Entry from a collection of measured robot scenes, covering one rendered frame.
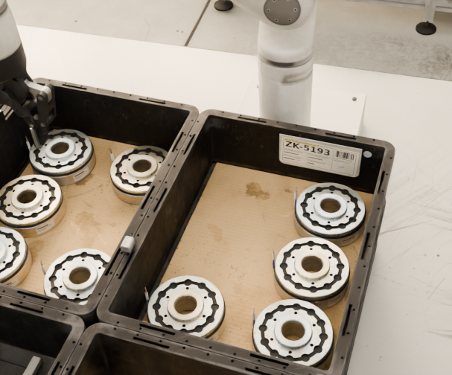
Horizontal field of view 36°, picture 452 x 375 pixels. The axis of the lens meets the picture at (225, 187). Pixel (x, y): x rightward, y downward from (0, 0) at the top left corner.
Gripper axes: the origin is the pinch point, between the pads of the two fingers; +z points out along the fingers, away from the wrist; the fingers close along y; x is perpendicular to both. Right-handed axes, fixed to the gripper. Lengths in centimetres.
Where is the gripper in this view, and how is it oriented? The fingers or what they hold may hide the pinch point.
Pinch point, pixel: (19, 132)
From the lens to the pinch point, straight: 99.6
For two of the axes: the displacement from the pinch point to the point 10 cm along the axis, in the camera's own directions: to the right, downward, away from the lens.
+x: -3.4, 7.0, -6.3
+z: 0.5, 6.9, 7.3
